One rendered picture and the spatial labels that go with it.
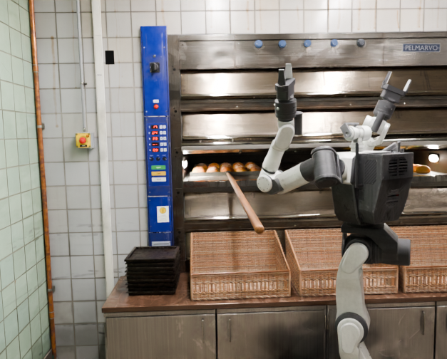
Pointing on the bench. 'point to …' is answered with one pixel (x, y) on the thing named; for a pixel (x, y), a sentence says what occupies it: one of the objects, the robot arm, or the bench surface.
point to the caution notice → (162, 214)
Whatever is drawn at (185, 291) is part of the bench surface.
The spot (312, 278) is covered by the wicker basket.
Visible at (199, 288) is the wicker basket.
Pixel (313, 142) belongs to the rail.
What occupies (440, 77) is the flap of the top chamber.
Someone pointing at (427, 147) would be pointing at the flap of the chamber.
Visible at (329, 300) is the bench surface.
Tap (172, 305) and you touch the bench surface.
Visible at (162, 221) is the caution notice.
